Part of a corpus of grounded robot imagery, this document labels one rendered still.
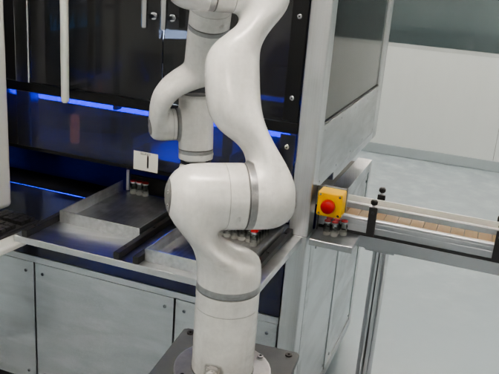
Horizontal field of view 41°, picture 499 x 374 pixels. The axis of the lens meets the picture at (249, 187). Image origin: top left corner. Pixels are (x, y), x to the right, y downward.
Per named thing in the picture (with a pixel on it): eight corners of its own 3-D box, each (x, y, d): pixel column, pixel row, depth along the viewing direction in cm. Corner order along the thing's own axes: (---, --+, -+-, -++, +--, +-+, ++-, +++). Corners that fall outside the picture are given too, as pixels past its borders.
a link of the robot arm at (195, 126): (178, 152, 158) (217, 151, 161) (179, 96, 154) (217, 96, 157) (171, 145, 166) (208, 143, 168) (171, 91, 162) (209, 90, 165)
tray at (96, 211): (122, 190, 223) (122, 179, 222) (192, 204, 215) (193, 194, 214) (59, 222, 193) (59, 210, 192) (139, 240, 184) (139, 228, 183)
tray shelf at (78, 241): (108, 192, 225) (108, 187, 225) (308, 234, 203) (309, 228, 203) (12, 240, 182) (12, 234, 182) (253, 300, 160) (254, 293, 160)
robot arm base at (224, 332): (255, 411, 120) (263, 320, 114) (157, 387, 125) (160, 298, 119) (280, 357, 138) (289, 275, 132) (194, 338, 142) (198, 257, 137)
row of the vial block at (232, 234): (203, 229, 195) (204, 214, 193) (261, 242, 189) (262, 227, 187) (200, 231, 193) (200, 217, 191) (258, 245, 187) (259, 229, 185)
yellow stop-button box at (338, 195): (321, 207, 198) (324, 184, 196) (345, 211, 196) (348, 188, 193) (315, 214, 191) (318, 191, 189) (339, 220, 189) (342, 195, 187)
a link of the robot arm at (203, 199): (266, 300, 121) (278, 174, 114) (164, 304, 117) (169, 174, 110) (252, 271, 132) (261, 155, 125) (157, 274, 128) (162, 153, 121)
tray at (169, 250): (201, 220, 202) (202, 208, 201) (282, 237, 194) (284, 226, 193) (144, 260, 172) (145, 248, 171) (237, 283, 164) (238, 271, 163)
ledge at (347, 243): (320, 228, 208) (321, 223, 207) (361, 237, 204) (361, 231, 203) (307, 244, 195) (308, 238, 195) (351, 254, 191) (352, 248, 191)
